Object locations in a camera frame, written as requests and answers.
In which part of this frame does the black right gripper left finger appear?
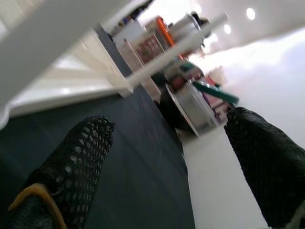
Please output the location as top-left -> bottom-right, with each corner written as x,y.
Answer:
0,115 -> 115,229

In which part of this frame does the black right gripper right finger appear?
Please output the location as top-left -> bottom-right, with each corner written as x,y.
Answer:
224,106 -> 305,229

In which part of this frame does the black tablecloth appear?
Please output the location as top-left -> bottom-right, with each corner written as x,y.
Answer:
0,23 -> 196,229

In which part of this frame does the pink box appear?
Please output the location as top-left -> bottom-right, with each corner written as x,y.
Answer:
202,92 -> 229,115

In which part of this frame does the clear plastic storage box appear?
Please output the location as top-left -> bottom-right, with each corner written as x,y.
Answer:
176,81 -> 220,132

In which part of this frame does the green plastic lid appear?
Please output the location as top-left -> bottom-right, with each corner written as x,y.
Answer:
192,81 -> 240,104

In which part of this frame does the white plastic table top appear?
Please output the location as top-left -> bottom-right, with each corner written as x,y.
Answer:
0,0 -> 153,131

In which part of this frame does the reddish brown container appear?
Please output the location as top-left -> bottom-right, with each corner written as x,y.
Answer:
137,33 -> 165,65

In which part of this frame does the large black bowl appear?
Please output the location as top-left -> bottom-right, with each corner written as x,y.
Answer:
154,83 -> 200,138

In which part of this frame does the silver metal pot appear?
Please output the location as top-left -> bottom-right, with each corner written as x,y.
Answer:
173,13 -> 203,42

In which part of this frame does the white plastic table leg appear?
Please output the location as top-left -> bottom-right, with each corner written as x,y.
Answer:
126,12 -> 229,89
0,0 -> 153,115

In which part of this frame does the tan rubber band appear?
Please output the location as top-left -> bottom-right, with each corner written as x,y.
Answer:
8,183 -> 67,229

